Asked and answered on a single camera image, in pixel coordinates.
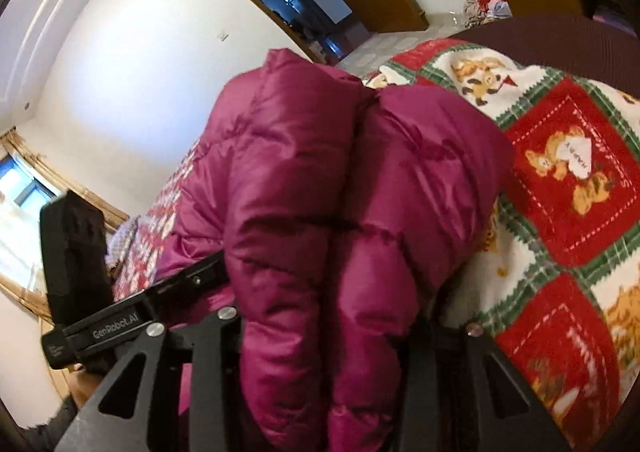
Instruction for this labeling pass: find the magenta down jacket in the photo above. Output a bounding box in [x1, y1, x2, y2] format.
[156, 49, 513, 451]

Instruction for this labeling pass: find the pile of clothes on floor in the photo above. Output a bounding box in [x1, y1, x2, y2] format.
[463, 0, 512, 28]

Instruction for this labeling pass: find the person's left hand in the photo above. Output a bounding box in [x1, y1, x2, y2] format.
[68, 368, 104, 410]

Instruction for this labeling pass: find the striped pillow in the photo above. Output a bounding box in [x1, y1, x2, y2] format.
[105, 216, 140, 278]

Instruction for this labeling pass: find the beige patterned right curtain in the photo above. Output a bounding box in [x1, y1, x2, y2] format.
[1, 127, 129, 232]

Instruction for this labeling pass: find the blue framed window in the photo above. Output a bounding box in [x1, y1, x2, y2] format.
[1, 155, 56, 293]

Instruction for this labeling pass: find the red patchwork bear bedspread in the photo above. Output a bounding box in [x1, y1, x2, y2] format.
[113, 39, 639, 451]

